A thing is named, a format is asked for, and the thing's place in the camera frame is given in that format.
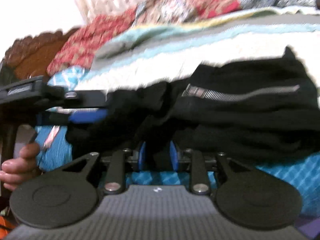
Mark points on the red patterned cloth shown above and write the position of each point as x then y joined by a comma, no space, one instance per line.
100,37

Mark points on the orange object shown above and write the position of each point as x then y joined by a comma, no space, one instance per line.
6,223

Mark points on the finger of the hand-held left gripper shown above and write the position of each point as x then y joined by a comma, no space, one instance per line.
87,97
87,116

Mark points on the purple object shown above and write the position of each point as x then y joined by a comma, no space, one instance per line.
310,230

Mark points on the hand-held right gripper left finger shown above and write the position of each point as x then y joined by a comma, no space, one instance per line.
142,156

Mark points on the person's left hand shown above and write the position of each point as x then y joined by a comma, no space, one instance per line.
17,167

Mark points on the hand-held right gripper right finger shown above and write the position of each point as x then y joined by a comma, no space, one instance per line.
173,158

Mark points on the beige patterned quilt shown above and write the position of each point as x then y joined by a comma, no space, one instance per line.
175,45

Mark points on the carved wooden headboard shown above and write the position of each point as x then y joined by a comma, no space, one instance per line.
35,52

